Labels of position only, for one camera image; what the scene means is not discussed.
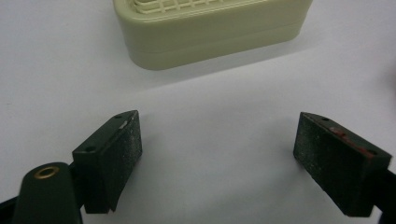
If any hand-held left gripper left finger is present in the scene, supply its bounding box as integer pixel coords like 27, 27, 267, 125
72, 109, 144, 215

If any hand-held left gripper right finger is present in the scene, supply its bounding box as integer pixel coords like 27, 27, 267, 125
292, 111, 393, 217

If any pale green plastic soap dish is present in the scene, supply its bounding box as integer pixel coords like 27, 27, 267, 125
112, 0, 315, 71

